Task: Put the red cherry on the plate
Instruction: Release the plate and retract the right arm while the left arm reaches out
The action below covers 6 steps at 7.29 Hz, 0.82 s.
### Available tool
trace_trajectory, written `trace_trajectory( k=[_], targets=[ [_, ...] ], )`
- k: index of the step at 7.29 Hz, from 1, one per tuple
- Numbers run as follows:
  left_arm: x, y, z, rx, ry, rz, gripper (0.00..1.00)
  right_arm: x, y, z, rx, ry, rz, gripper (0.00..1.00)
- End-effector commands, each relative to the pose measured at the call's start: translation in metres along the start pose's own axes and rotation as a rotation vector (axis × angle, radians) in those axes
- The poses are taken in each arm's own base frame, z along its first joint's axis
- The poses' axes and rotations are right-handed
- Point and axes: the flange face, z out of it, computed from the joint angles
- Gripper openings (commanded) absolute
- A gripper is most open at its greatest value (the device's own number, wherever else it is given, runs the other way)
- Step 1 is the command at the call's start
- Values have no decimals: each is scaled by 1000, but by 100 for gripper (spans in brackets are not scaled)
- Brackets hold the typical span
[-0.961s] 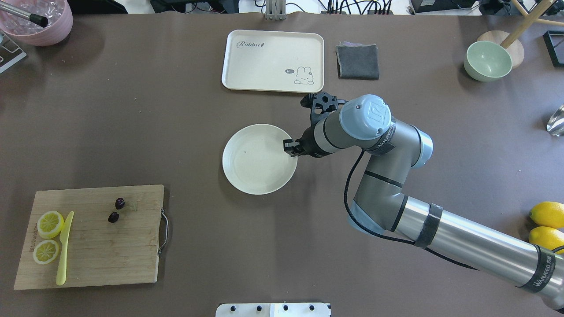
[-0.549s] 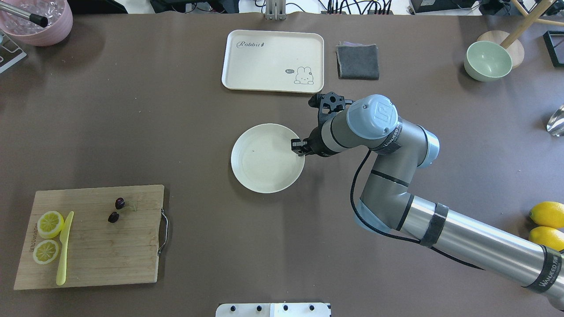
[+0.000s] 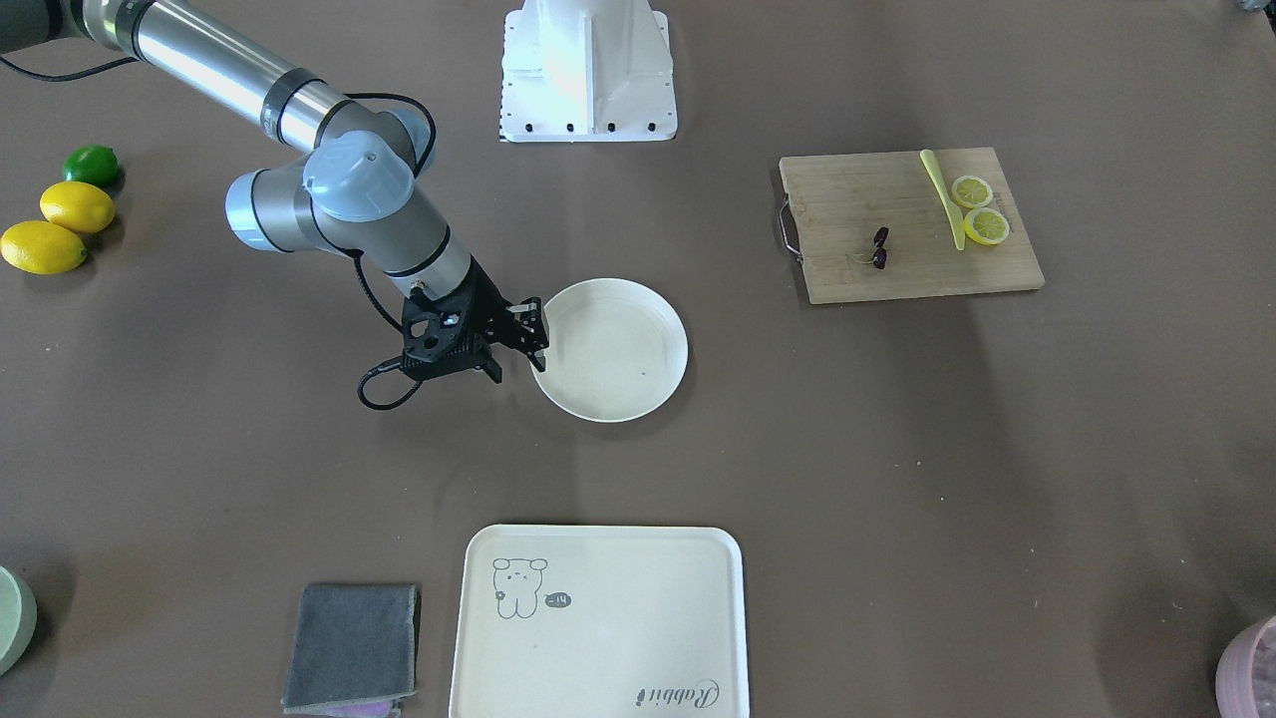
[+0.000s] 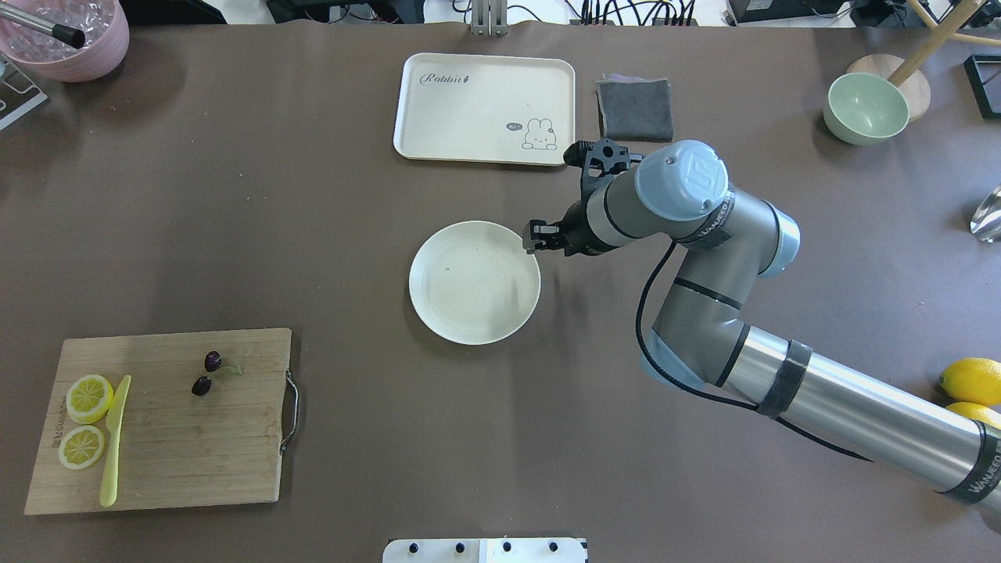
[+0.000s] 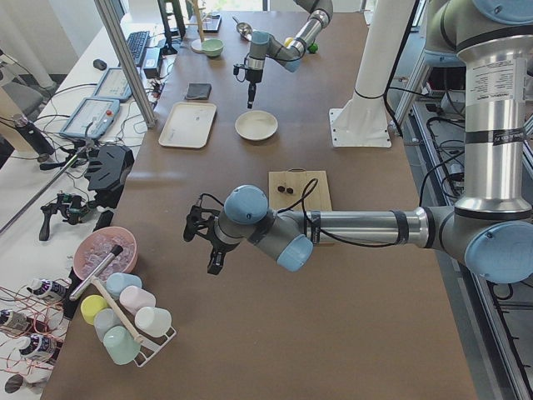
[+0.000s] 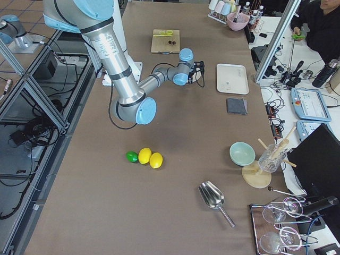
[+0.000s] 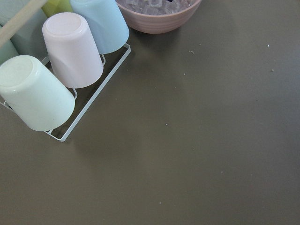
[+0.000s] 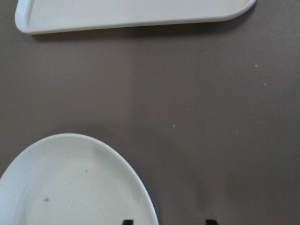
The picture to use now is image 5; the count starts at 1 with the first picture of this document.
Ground mint green bowl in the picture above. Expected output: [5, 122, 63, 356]
[202, 38, 224, 58]

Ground dark red cherry pair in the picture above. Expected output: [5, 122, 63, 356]
[276, 185, 294, 194]

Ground teach pendant far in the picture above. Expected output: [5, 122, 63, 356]
[93, 67, 132, 103]

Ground metal ice scoop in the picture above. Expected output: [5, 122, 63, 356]
[232, 16, 253, 42]

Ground grey folded cloth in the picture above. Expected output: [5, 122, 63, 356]
[184, 82, 212, 100]

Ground teach pendant near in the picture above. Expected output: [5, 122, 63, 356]
[59, 97, 120, 139]

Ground cream round plate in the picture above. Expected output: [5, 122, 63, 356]
[235, 110, 278, 141]

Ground bamboo cutting board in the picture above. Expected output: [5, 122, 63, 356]
[267, 168, 334, 247]

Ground metal muddler in bowl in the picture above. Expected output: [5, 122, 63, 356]
[69, 244, 123, 302]

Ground pink ice bowl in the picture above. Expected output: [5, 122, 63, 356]
[73, 227, 137, 281]

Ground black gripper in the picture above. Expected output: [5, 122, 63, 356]
[233, 62, 263, 109]
[183, 192, 233, 274]

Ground wooden cup stand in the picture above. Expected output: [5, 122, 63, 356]
[187, 0, 205, 53]

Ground aluminium frame post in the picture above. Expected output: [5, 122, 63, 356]
[94, 0, 157, 128]

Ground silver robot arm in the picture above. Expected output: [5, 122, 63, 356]
[233, 0, 333, 109]
[183, 1, 532, 283]

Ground cream rabbit tray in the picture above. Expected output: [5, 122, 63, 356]
[158, 102, 217, 149]

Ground teach pendant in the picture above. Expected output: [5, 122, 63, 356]
[59, 97, 120, 139]
[93, 67, 132, 103]

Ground green lime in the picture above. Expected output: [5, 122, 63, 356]
[308, 42, 319, 54]

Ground rack of pastel cups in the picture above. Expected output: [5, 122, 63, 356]
[77, 277, 177, 368]

